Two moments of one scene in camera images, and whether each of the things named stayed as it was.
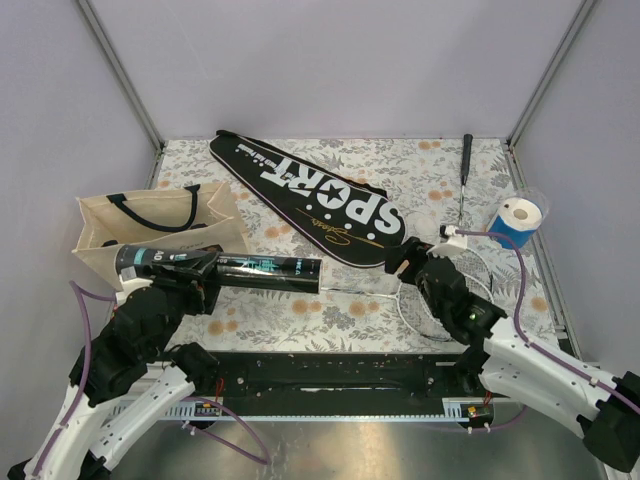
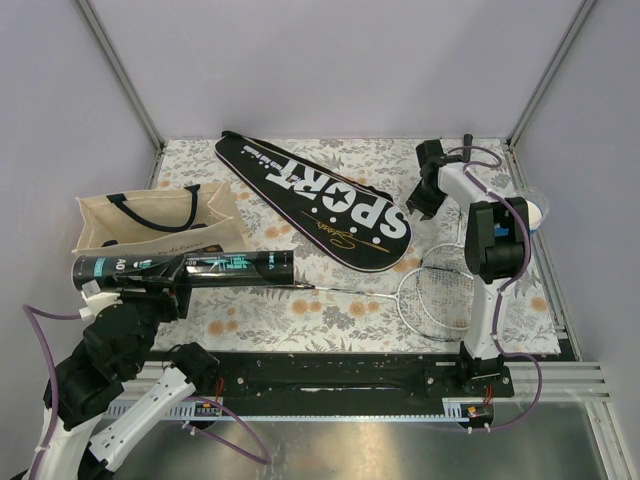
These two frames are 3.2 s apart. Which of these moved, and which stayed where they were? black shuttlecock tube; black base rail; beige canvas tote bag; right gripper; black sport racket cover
Moved: right gripper; black shuttlecock tube
Stayed: black sport racket cover; beige canvas tote bag; black base rail
